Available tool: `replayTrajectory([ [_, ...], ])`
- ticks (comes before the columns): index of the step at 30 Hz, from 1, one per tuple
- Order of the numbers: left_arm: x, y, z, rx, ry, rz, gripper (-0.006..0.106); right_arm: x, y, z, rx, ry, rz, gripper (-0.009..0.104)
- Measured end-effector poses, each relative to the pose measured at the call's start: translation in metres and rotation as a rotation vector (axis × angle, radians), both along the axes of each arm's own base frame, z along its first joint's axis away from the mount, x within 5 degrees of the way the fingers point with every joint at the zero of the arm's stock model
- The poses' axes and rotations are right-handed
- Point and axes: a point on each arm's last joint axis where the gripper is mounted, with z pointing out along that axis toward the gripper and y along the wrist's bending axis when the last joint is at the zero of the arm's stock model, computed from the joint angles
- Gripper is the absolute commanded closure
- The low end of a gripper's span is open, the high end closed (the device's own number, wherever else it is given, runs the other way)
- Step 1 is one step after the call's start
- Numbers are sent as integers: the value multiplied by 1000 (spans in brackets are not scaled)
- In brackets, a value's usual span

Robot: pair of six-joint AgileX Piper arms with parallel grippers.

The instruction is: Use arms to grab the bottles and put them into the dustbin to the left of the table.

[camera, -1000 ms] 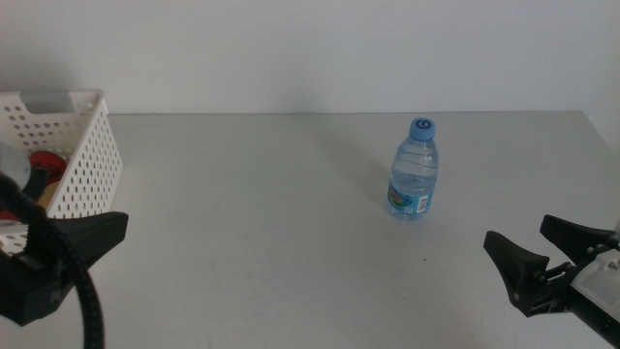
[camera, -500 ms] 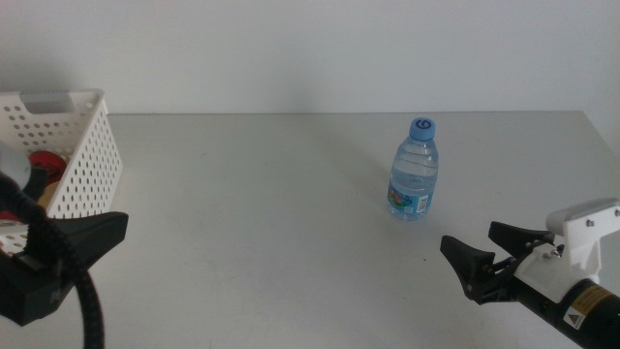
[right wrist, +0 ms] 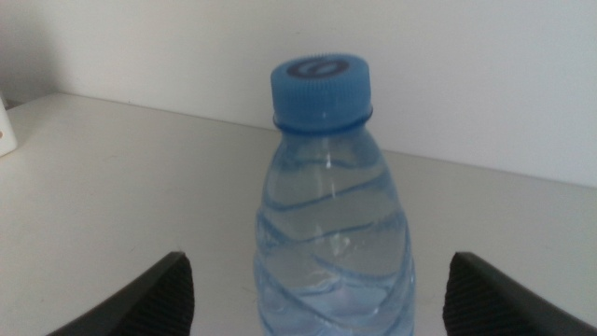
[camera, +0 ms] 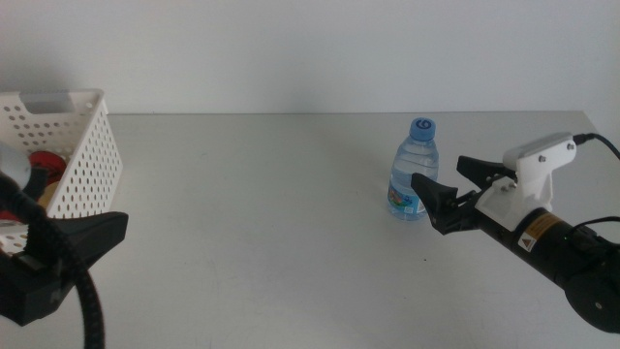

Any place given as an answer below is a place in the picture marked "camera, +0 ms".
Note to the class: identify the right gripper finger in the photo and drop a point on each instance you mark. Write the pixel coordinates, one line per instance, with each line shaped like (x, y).
(484, 172)
(436, 203)

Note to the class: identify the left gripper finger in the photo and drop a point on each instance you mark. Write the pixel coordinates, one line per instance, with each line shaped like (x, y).
(92, 232)

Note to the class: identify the clear water bottle blue cap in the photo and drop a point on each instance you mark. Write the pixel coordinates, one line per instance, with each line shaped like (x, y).
(414, 155)

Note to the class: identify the yellow tea bottle green label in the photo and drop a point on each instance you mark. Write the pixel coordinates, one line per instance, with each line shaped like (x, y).
(48, 196)

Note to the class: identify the red soda can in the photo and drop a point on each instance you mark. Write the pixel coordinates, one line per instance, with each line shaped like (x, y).
(51, 162)

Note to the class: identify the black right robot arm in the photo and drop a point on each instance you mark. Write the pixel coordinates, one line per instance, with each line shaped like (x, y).
(596, 291)

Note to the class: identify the white perforated plastic basket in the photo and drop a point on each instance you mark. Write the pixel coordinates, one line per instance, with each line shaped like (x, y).
(92, 160)

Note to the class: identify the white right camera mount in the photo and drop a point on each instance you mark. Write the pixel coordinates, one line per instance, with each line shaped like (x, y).
(533, 189)

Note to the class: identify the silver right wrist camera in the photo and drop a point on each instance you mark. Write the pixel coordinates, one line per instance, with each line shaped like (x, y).
(537, 144)

